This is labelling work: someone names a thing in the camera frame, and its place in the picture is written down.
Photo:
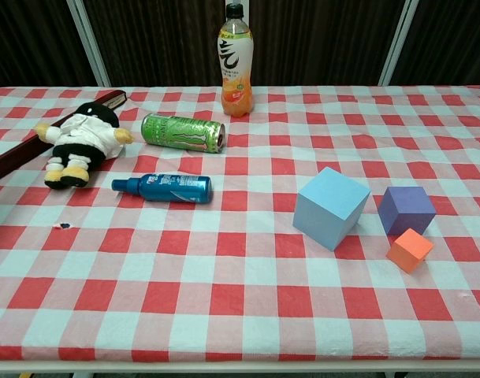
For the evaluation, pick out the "orange drink plastic bottle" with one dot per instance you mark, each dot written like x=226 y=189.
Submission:
x=235 y=59

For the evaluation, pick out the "small orange cube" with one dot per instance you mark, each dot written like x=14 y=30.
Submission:
x=409 y=250

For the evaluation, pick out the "purple cube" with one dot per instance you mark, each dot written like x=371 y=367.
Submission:
x=405 y=208

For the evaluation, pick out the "green energy drink can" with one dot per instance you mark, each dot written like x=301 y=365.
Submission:
x=176 y=132

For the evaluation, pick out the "dark brown curtain panel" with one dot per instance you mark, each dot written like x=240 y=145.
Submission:
x=157 y=39
x=322 y=39
x=30 y=39
x=448 y=39

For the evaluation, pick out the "purple and blue block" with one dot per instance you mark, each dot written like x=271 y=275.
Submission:
x=326 y=208

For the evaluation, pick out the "red white checkered tablecloth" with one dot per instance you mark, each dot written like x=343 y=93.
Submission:
x=239 y=283

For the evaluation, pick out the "black white plush doll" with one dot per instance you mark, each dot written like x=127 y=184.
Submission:
x=84 y=134

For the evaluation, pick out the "blue spray bottle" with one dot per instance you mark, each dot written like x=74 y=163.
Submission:
x=172 y=189

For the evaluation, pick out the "dark red folded fan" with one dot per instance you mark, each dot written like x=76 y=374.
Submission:
x=11 y=157

